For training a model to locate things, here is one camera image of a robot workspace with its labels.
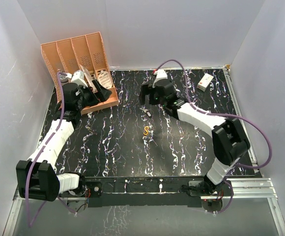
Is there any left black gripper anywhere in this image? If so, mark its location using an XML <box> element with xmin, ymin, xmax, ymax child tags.
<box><xmin>76</xmin><ymin>80</ymin><xmax>112</xmax><ymax>111</ymax></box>

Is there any orange carabiner keyring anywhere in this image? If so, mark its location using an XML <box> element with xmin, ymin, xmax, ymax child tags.
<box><xmin>143</xmin><ymin>126</ymin><xmax>149</xmax><ymax>136</ymax></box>

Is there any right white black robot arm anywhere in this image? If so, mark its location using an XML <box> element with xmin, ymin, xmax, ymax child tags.
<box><xmin>139</xmin><ymin>79</ymin><xmax>250</xmax><ymax>195</ymax></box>

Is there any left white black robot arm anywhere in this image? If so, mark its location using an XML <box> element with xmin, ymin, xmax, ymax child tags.
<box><xmin>16</xmin><ymin>80</ymin><xmax>112</xmax><ymax>202</ymax></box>

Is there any white label packet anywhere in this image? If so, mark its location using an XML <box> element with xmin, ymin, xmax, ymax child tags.
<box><xmin>97</xmin><ymin>70</ymin><xmax>113</xmax><ymax>89</ymax></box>

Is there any white packaged card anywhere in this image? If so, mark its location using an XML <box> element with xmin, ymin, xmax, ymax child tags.
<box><xmin>80</xmin><ymin>64</ymin><xmax>97</xmax><ymax>92</ymax></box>

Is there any key with black tag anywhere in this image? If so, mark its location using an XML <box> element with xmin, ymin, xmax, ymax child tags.
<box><xmin>140</xmin><ymin>108</ymin><xmax>152</xmax><ymax>118</ymax></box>

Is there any grey round tin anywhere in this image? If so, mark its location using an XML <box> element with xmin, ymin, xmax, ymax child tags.
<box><xmin>57</xmin><ymin>71</ymin><xmax>72</xmax><ymax>85</ymax></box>

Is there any orange plastic file organizer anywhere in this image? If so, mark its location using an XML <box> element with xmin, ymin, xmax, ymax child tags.
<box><xmin>41</xmin><ymin>32</ymin><xmax>119</xmax><ymax>115</ymax></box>

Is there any white red small box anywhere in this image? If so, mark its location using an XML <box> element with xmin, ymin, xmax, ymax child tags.
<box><xmin>197</xmin><ymin>73</ymin><xmax>214</xmax><ymax>92</ymax></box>

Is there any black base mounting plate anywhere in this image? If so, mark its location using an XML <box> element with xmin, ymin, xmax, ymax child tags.
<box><xmin>58</xmin><ymin>176</ymin><xmax>234</xmax><ymax>209</ymax></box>

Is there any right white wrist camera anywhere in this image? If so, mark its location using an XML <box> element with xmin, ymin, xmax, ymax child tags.
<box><xmin>153</xmin><ymin>69</ymin><xmax>168</xmax><ymax>87</ymax></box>

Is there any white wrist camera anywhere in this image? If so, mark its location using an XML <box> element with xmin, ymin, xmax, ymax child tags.
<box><xmin>153</xmin><ymin>69</ymin><xmax>168</xmax><ymax>87</ymax></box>
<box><xmin>71</xmin><ymin>70</ymin><xmax>88</xmax><ymax>87</ymax></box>

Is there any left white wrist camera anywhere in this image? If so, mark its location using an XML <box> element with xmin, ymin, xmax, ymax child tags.
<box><xmin>71</xmin><ymin>70</ymin><xmax>88</xmax><ymax>87</ymax></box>

